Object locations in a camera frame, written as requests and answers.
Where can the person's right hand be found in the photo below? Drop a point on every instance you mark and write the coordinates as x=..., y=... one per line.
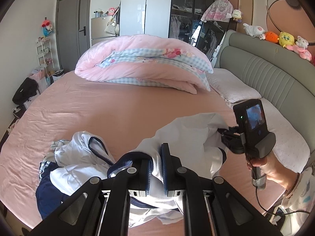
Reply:
x=275, y=171

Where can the white navy-trimmed pants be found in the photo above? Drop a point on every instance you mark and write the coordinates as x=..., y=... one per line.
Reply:
x=67, y=166

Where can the white plush toy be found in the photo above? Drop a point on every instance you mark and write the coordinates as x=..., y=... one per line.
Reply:
x=254, y=31

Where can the pink hanging garment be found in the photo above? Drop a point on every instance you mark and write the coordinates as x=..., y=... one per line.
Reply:
x=220, y=10

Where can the grey door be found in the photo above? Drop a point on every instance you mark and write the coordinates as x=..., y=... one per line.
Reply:
x=72, y=31

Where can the white wire shelf rack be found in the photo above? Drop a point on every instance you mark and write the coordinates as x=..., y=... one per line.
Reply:
x=45, y=55

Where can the grey padded headboard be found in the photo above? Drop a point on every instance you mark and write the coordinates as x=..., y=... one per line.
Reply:
x=279, y=75

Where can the folded pink checkered quilt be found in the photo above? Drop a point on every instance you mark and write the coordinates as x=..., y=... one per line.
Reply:
x=146, y=60

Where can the orange plush toy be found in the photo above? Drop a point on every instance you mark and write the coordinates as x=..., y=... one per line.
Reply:
x=271, y=37

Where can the black bag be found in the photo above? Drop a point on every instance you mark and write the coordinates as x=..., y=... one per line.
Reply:
x=27, y=90

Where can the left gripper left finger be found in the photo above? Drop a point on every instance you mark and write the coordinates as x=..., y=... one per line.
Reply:
x=98, y=207

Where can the yellow plush toy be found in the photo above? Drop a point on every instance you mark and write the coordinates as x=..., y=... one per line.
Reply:
x=286, y=39

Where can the red blue plush toy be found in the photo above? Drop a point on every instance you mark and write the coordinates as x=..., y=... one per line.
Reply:
x=47, y=27

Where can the white navy-trimmed jacket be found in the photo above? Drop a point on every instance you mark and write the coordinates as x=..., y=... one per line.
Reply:
x=197, y=143

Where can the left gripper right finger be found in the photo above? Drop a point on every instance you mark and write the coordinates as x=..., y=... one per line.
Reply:
x=211, y=206

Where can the pink bed sheet mattress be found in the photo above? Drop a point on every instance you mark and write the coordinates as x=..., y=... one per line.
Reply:
x=122, y=115

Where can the silver drawer cabinet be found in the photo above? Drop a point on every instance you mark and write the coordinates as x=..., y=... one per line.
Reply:
x=103, y=28

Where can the white black wardrobe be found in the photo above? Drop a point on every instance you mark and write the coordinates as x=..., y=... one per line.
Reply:
x=179, y=19

